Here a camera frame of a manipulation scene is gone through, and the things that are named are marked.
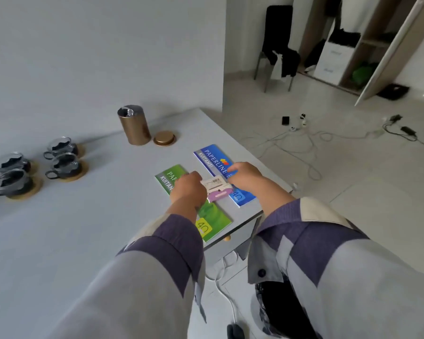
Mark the black chair with clothes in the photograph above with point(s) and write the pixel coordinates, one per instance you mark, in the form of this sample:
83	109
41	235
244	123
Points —
277	42

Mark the green receipt book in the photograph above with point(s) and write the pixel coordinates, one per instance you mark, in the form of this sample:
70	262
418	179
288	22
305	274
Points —
215	220

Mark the green bag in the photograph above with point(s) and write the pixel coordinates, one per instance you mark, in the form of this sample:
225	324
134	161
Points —
362	74

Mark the grey table drawer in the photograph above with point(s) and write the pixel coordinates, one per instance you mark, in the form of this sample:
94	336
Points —
233	240

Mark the person's right hand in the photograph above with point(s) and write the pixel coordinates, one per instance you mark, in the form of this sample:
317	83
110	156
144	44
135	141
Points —
245	178

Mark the small white pink packet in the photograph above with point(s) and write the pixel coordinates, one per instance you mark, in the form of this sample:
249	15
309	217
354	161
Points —
217	190

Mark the person's left fingers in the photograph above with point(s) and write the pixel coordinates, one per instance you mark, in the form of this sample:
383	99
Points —
197	180

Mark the wooden wardrobe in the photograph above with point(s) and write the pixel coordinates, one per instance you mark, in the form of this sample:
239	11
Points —
371	42

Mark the person's right forearm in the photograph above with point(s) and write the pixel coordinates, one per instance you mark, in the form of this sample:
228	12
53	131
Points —
325	264

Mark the white power strip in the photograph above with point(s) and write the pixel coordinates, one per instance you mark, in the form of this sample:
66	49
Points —
302	121

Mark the blue receipt book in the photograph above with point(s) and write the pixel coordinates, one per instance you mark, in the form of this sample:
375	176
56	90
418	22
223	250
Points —
212	160

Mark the person's left forearm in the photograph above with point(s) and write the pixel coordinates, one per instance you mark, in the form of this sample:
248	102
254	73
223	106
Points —
141	275

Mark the white drawer unit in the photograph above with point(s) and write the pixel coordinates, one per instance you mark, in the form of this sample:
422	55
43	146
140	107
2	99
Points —
334	61

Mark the glass cup with black holder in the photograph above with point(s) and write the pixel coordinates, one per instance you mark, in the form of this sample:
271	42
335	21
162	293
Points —
11	165
12	184
64	165
62	148

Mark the copper cylindrical canister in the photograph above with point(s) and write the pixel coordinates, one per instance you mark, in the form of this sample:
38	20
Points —
134	125

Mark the copper canister lid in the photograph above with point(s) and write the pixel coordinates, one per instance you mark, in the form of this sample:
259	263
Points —
164	138

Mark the black power adapter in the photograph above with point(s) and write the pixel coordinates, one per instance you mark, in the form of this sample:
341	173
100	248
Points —
408	130

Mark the person's left hand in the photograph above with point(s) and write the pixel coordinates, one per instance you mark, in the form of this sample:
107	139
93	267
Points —
185	194

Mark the round wooden coaster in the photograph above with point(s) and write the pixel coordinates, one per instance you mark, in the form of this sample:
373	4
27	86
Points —
35	190
80	151
34	167
81	171

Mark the person's right fingers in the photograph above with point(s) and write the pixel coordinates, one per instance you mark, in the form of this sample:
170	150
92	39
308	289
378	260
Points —
234	172

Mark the small black device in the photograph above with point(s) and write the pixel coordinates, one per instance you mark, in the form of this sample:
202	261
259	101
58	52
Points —
286	120

